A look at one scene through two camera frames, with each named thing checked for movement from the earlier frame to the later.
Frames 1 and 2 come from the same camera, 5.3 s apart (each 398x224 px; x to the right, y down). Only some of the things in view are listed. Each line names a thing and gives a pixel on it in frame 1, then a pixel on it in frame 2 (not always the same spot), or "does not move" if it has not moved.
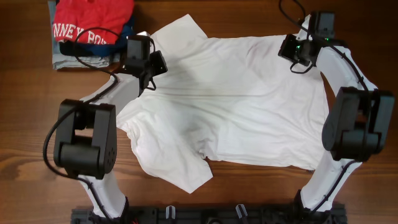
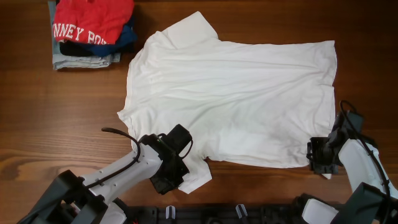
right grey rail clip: (239, 211) does not move
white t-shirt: (236, 99) does not move
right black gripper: (296, 58) -> (319, 157)
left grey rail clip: (170, 212) does not move
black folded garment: (66, 47) does not move
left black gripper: (147, 79) -> (170, 179)
